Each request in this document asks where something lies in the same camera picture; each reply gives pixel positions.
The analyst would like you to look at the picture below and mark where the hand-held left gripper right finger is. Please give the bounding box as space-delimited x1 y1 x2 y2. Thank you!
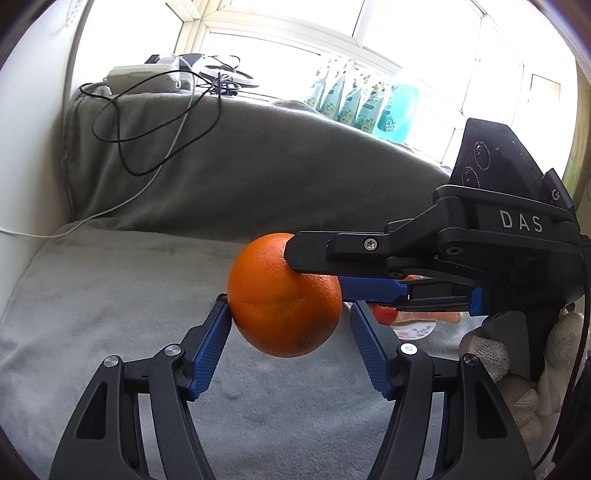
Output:
349 300 536 480

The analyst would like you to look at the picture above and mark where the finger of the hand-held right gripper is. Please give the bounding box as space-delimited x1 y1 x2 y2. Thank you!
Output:
339 275 484 318
283 207 438 280

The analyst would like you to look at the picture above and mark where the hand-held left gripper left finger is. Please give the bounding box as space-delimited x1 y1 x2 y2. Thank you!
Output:
48 295 232 480

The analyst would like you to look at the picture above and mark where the white floral plate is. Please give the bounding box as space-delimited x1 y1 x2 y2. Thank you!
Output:
392 320 438 341

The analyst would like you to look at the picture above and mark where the large orange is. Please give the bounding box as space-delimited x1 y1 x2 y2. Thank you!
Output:
227 233 343 358

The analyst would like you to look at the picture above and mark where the person's right hand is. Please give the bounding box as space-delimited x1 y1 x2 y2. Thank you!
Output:
459 307 591 444

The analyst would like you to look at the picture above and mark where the dark grey cushion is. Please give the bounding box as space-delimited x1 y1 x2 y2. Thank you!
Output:
62 90 455 243

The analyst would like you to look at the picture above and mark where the light grey blanket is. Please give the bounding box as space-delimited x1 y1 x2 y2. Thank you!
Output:
0 219 467 480

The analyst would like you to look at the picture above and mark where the floral refill packet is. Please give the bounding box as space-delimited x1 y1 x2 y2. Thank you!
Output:
323 69 349 118
339 76 368 127
304 65 334 108
358 80 393 134

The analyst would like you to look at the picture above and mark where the white power adapter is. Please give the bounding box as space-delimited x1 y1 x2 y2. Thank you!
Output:
107 54 195 90

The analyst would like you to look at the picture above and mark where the white padded headboard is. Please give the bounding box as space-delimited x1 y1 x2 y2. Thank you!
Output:
0 0 93 324

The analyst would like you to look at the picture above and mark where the white cable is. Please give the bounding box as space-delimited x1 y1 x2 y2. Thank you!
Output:
0 58 197 238

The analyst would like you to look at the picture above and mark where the white window frame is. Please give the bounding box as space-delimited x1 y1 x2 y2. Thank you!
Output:
175 0 578 167

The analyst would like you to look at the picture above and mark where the black cable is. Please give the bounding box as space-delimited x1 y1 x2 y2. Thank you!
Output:
79 54 254 177

